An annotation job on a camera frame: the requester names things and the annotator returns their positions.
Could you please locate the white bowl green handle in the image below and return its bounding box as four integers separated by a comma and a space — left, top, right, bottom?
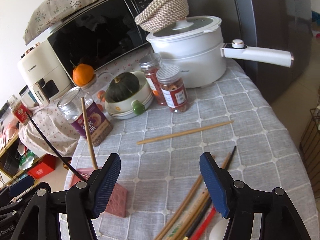
105, 71, 153, 120

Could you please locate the small red tin jar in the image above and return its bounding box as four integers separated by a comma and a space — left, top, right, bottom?
9, 95, 31, 125

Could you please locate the red cardboard box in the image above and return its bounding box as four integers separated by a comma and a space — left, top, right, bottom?
27, 154, 57, 179

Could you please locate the cream air fryer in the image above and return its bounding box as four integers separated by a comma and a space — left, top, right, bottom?
21, 40, 72, 106

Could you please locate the white electric cooking pot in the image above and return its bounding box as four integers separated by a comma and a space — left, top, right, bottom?
146, 16, 293, 88

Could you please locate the red plastic spoon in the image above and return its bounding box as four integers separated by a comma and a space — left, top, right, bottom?
185, 206, 216, 239

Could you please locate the floral white cloth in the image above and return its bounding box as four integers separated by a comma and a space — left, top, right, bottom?
18, 45, 153, 157

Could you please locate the black wire rack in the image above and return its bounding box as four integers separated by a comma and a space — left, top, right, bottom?
299, 106, 320, 198

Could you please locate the pink perforated utensil basket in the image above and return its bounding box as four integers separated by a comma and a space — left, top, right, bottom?
68, 168, 127, 218

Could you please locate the woven rope basket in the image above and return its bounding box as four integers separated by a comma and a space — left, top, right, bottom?
135, 0, 189, 33

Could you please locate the dark grey refrigerator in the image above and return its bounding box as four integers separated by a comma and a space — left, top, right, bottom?
188, 0, 312, 102

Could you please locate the black microwave oven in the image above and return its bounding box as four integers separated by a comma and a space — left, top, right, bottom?
48, 0, 153, 76

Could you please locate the green kabocha squash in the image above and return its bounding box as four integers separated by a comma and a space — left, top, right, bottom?
105, 72, 140, 103

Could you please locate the light bamboo chopstick green print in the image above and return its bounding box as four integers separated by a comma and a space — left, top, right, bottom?
166, 189, 208, 239

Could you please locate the goji berry jar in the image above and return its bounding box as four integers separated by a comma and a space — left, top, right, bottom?
139, 53, 167, 106

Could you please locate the purple label nut jar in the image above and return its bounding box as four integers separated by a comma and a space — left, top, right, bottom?
57, 87, 113, 147

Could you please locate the white plastic spoon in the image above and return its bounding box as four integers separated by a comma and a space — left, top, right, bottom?
209, 219, 229, 240

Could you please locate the orange tangerine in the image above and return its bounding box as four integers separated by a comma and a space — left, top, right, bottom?
72, 63, 94, 87

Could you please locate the clear glass jar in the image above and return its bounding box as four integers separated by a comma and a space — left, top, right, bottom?
81, 72, 114, 112

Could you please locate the grey checked tablecloth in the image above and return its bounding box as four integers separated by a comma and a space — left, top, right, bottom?
58, 60, 315, 240

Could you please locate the lone wooden chopstick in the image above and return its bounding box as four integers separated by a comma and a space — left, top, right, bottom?
137, 120, 234, 145

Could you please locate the brown wooden chopstick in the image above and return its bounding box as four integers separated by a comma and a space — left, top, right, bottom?
81, 97, 98, 170
152, 152, 232, 240

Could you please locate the red label dried fruit jar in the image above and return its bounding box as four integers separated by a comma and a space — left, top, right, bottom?
156, 65, 189, 113

